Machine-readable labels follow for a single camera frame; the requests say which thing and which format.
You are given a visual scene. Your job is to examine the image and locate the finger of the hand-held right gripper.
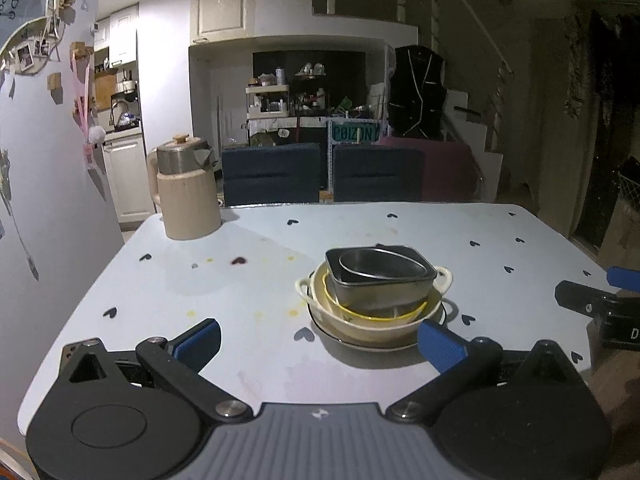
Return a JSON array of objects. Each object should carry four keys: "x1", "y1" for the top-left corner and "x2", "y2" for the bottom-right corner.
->
[
  {"x1": 555, "y1": 280, "x2": 640, "y2": 318},
  {"x1": 607, "y1": 266, "x2": 640, "y2": 293}
]

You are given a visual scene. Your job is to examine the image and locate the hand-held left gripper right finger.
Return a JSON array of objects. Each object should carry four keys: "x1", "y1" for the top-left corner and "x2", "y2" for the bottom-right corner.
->
[{"x1": 385, "y1": 321, "x2": 596, "y2": 423}]

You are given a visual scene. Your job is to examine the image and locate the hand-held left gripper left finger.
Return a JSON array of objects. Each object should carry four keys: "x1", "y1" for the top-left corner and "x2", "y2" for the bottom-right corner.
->
[{"x1": 47, "y1": 318, "x2": 253, "y2": 423}]

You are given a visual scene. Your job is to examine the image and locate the cream two-handled bowl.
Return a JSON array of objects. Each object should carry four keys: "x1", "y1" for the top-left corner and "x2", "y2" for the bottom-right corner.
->
[{"x1": 295, "y1": 264, "x2": 455, "y2": 343}]

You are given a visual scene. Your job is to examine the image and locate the square stainless steel container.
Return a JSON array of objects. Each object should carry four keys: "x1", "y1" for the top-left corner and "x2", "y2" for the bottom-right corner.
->
[{"x1": 325, "y1": 246, "x2": 439, "y2": 318}]

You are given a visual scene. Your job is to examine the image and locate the white leaf print plate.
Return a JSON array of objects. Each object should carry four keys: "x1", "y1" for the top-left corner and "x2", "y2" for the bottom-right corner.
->
[{"x1": 306, "y1": 285, "x2": 448, "y2": 352}]

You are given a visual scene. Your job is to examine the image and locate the floral bowl with yellow rim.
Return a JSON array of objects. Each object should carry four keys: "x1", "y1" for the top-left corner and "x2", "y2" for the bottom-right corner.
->
[{"x1": 322, "y1": 270, "x2": 433, "y2": 321}]

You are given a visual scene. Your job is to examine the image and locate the round stainless steel bowl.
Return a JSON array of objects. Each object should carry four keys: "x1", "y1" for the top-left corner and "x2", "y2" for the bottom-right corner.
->
[{"x1": 339, "y1": 249, "x2": 426, "y2": 281}]

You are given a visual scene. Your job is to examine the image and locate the beige insulated jug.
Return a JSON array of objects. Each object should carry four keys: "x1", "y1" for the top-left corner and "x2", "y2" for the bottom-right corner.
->
[{"x1": 146, "y1": 132, "x2": 223, "y2": 241}]

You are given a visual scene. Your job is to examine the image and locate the maroon chair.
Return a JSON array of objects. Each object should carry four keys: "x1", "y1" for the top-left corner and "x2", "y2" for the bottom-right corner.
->
[{"x1": 377, "y1": 136, "x2": 483, "y2": 203}]

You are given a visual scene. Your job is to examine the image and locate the white lower kitchen cabinets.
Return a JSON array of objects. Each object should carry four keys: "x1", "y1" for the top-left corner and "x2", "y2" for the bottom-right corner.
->
[{"x1": 102, "y1": 137, "x2": 156, "y2": 223}]

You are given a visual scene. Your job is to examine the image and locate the white kitchen cabinets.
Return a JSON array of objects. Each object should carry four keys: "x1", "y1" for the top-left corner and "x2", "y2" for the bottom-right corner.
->
[
  {"x1": 102, "y1": 137, "x2": 156, "y2": 223},
  {"x1": 92, "y1": 2, "x2": 141, "y2": 68}
]

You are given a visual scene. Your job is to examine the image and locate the dark blue padded chair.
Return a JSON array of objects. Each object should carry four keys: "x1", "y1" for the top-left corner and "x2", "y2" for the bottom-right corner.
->
[
  {"x1": 221, "y1": 142, "x2": 322, "y2": 206},
  {"x1": 332, "y1": 145, "x2": 426, "y2": 203}
]

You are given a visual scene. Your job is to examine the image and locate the white staircase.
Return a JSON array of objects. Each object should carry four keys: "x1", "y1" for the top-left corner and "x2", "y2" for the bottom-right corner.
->
[{"x1": 445, "y1": 87, "x2": 506, "y2": 201}]

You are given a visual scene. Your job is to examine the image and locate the dark patterned curtain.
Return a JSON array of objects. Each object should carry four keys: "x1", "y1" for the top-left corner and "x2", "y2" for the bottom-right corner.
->
[{"x1": 565, "y1": 0, "x2": 640, "y2": 116}]

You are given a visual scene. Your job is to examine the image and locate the teal lettered sign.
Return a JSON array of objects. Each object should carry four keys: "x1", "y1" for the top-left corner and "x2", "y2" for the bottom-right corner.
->
[{"x1": 330, "y1": 122, "x2": 381, "y2": 145}]

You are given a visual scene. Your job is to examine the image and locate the cluttered white shelf rack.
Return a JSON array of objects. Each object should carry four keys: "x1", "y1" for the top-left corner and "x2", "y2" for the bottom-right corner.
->
[{"x1": 245, "y1": 62, "x2": 331, "y2": 133}]

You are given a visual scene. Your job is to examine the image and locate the black vest with white trim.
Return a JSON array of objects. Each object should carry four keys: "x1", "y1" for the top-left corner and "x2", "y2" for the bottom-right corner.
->
[{"x1": 387, "y1": 45, "x2": 447, "y2": 138}]

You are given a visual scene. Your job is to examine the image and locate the pink ribbon with white pompom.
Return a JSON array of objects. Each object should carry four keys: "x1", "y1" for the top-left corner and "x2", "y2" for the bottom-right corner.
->
[{"x1": 70, "y1": 42, "x2": 108, "y2": 161}]

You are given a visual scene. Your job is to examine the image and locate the white upper kitchen cabinets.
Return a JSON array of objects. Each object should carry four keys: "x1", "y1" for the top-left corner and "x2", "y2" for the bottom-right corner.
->
[{"x1": 92, "y1": 2, "x2": 141, "y2": 68}]

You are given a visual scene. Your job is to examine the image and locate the white overhead cabinet door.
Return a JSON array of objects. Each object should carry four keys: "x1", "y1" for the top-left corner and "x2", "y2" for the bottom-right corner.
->
[{"x1": 190, "y1": 0, "x2": 256, "y2": 43}]

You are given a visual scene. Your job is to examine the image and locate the wall photo collage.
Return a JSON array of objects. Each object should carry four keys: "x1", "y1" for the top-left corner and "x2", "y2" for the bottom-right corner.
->
[{"x1": 0, "y1": 0, "x2": 68, "y2": 76}]

